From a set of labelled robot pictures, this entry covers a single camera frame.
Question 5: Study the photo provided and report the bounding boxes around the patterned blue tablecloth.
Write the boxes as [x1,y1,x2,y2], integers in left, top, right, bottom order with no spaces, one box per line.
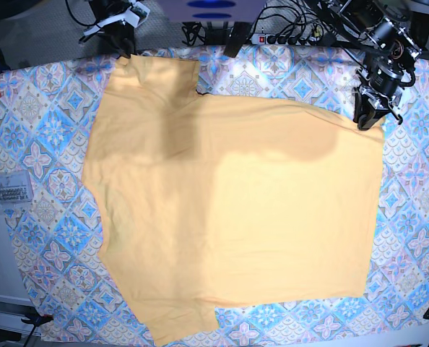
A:
[0,46,429,346]

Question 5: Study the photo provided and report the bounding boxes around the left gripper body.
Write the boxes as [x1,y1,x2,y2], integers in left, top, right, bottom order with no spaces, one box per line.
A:
[353,68,403,125]

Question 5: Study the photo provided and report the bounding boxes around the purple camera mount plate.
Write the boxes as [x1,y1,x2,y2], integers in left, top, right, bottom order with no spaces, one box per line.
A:
[157,0,266,22]

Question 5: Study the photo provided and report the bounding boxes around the white power strip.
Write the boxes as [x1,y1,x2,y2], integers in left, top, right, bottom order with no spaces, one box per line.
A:
[250,33,301,46]

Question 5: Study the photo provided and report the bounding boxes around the black bracket under mount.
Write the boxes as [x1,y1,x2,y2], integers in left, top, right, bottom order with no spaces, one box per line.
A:
[223,22,252,58]

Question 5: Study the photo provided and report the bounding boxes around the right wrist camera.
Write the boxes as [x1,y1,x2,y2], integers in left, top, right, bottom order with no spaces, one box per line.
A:
[124,2,150,28]

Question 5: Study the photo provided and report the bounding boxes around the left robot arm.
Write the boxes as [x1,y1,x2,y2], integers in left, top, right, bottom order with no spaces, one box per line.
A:
[306,1,422,131]

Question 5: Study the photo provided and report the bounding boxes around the yellow T-shirt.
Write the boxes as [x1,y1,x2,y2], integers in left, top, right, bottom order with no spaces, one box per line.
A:
[82,56,384,346]

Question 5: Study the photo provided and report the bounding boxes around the orange handled clamp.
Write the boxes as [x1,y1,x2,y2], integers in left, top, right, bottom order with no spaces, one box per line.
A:
[21,314,53,327]

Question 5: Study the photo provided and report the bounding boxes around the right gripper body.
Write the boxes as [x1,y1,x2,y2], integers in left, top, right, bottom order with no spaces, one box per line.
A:
[79,1,146,43]

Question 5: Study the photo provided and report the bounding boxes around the clear plastic screw box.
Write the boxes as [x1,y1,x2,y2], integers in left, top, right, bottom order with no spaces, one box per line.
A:
[0,170,33,210]

